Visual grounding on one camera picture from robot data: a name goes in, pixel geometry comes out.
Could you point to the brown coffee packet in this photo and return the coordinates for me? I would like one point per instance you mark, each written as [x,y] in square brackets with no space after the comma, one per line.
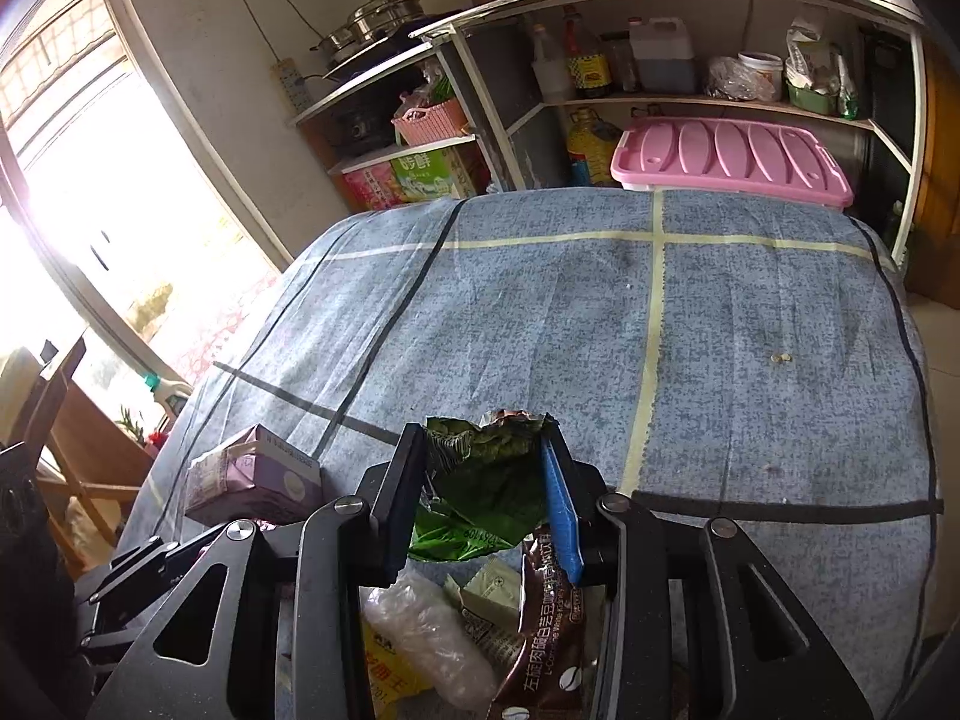
[547,637]

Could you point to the low white metal shelf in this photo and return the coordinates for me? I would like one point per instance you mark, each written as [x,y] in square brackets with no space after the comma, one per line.
[375,78]

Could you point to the green seasoning packet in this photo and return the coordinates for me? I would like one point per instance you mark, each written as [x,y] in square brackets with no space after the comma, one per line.
[847,94]

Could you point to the yellow label sauce bottle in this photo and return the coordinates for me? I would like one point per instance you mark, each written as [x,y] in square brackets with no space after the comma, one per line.
[585,64]

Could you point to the tall white metal shelf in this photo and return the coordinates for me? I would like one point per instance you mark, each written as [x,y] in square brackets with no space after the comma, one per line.
[495,105]

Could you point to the white plastic tub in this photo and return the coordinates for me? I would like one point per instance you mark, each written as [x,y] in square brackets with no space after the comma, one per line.
[759,75]

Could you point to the pink printed carton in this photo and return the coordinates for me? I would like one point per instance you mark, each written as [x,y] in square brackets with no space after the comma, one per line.
[371,184]

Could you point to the white spray bottle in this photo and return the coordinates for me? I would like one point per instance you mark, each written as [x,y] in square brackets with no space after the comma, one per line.
[169,394]

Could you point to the white jerry can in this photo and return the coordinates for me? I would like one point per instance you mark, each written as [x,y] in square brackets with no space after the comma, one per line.
[660,56]

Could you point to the yellow snack packet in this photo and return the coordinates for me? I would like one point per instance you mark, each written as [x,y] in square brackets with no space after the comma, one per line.
[379,675]

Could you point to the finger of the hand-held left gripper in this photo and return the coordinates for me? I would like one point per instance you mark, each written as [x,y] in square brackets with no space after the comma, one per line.
[105,626]
[142,559]

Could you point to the white plastic bottle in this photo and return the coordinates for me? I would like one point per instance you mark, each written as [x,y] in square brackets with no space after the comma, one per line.
[551,64]

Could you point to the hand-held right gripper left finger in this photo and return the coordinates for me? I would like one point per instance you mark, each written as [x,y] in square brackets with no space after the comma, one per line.
[401,510]

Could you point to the green snack wrapper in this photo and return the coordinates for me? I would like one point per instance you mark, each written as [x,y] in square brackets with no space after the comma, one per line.
[487,495]

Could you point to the pale green small carton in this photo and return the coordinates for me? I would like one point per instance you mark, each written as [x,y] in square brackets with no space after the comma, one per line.
[491,592]

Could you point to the crumpled clear plastic bag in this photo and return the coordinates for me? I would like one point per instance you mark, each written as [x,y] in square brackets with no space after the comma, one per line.
[731,79]

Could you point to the black rice cooker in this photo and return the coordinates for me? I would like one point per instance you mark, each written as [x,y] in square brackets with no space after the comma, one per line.
[356,124]

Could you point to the black induction cooker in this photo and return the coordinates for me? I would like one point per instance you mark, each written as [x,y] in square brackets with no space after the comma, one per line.
[382,52]

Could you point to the green bowl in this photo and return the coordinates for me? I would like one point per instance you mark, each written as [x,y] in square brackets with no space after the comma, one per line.
[810,97]

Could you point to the white power strip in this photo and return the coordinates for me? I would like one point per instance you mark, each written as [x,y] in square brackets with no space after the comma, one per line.
[292,82]

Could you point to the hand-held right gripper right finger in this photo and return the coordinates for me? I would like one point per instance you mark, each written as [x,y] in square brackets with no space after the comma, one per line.
[559,510]

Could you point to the green printed carton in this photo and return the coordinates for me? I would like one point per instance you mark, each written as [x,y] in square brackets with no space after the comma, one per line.
[435,172]

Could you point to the yellow cooking oil bottle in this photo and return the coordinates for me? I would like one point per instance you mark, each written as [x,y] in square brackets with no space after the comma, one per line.
[589,150]

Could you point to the wooden door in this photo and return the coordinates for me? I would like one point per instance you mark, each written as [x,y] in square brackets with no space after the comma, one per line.
[941,165]

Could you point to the purple milk carton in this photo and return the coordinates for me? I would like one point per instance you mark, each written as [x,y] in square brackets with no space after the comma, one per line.
[255,476]

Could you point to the pink plastic basket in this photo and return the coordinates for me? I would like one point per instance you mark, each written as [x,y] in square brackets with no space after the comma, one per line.
[431,124]

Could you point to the brown glass jar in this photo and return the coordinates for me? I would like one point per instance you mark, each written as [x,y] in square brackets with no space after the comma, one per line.
[622,64]

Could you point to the pink storage box lid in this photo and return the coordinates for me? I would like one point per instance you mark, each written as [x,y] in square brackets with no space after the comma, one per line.
[727,157]

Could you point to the white foam fruit net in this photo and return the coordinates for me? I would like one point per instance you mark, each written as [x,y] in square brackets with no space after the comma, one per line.
[435,637]

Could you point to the steel steamer pot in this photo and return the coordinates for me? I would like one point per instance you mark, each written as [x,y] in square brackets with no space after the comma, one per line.
[375,22]

